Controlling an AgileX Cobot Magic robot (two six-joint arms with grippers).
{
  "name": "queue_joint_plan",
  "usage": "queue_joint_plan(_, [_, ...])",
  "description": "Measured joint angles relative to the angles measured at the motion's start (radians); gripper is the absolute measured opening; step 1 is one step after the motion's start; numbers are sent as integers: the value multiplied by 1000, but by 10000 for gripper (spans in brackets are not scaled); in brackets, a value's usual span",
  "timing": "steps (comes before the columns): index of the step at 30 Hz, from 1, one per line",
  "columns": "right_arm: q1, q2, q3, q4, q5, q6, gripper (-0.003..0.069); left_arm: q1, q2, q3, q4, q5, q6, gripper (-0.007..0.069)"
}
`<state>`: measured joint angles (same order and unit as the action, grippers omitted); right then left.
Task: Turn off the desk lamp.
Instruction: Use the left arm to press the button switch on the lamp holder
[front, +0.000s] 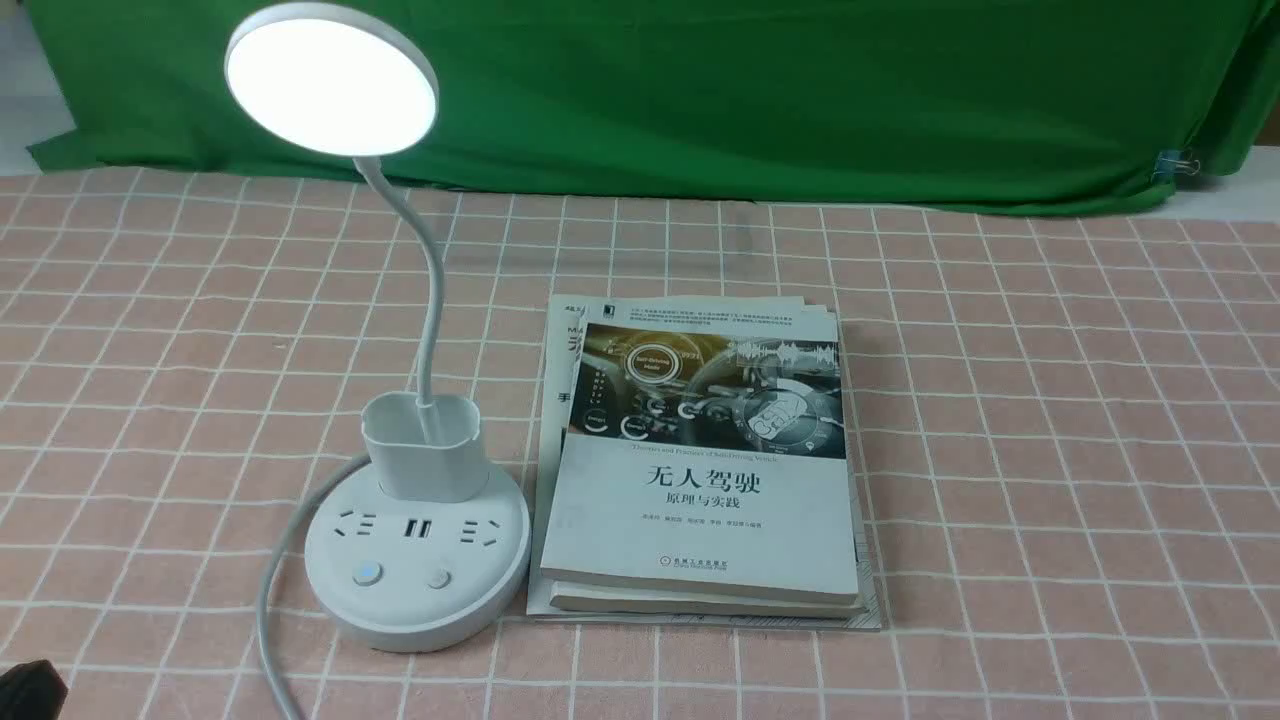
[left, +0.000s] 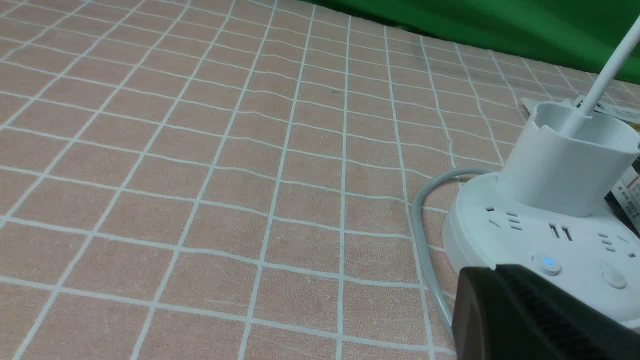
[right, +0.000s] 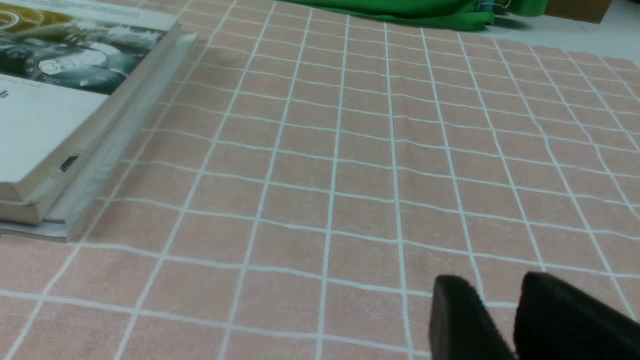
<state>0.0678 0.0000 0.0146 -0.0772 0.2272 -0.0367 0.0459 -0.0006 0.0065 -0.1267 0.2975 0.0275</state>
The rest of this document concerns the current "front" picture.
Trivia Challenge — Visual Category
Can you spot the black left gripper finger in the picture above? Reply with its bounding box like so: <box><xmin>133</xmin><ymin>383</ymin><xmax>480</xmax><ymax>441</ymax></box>
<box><xmin>1</xmin><ymin>660</ymin><xmax>69</xmax><ymax>720</ymax></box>

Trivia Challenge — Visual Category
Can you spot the white desk lamp with base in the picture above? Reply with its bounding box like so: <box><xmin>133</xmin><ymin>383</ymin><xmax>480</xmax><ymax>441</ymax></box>
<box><xmin>224</xmin><ymin>1</ymin><xmax>532</xmax><ymax>653</ymax></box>

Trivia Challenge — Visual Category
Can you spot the bottom thin white book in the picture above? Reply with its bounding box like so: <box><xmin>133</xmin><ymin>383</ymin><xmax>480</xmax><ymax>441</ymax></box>
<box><xmin>526</xmin><ymin>293</ymin><xmax>884</xmax><ymax>632</ymax></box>

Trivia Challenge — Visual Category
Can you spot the top book white cover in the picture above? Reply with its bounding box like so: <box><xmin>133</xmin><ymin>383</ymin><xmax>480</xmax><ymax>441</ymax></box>
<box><xmin>539</xmin><ymin>296</ymin><xmax>861</xmax><ymax>605</ymax></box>

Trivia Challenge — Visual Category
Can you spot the green backdrop cloth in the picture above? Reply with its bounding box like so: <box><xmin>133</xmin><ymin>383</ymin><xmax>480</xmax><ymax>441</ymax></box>
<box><xmin>24</xmin><ymin>1</ymin><xmax>1277</xmax><ymax>217</ymax></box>

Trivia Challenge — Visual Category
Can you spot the pink checkered tablecloth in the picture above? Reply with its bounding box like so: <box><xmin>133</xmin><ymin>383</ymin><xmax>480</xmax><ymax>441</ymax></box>
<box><xmin>1</xmin><ymin>169</ymin><xmax>1279</xmax><ymax>719</ymax></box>

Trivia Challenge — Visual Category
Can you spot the blue binder clip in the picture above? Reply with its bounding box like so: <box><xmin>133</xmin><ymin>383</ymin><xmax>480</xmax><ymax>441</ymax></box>
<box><xmin>1152</xmin><ymin>149</ymin><xmax>1201</xmax><ymax>182</ymax></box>

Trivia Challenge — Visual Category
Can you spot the white lamp power cable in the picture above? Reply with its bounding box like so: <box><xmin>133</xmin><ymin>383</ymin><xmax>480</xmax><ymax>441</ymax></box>
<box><xmin>256</xmin><ymin>454</ymin><xmax>374</xmax><ymax>720</ymax></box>

